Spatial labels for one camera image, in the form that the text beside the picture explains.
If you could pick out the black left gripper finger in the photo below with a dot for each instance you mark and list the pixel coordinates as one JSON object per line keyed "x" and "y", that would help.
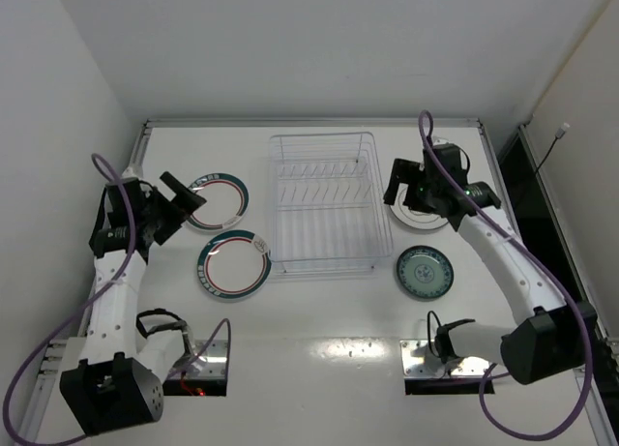
{"x": 176, "y": 186}
{"x": 182, "y": 206}

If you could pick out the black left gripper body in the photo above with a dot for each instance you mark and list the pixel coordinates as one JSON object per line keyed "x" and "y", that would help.
{"x": 167, "y": 213}

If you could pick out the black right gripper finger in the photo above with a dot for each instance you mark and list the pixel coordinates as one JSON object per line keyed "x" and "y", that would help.
{"x": 390, "y": 195}
{"x": 407, "y": 172}

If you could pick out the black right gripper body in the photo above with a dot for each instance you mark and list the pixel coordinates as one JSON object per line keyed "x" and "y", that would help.
{"x": 406, "y": 176}

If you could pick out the white plate with green ring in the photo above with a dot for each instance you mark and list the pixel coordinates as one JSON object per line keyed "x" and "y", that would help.
{"x": 414, "y": 219}

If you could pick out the teal red rimmed plate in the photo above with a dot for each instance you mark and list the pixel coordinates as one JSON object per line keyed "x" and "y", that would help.
{"x": 234, "y": 265}
{"x": 226, "y": 202}

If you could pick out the green blue floral plate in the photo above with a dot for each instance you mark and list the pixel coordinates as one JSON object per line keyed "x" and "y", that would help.
{"x": 424, "y": 273}

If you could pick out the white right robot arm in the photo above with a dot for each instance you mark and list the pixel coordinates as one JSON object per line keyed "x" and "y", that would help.
{"x": 551, "y": 333}

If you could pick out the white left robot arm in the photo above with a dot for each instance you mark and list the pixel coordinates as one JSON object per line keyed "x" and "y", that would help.
{"x": 118, "y": 380}

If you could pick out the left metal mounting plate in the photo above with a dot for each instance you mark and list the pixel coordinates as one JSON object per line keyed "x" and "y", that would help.
{"x": 211, "y": 363}

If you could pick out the metal mounting plate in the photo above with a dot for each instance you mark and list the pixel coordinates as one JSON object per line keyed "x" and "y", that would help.
{"x": 420, "y": 365}
{"x": 211, "y": 363}

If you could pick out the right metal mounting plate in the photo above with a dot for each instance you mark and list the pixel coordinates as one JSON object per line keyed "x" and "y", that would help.
{"x": 420, "y": 365}

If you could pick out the white wire dish rack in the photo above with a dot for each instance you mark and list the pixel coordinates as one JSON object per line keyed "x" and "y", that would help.
{"x": 328, "y": 215}

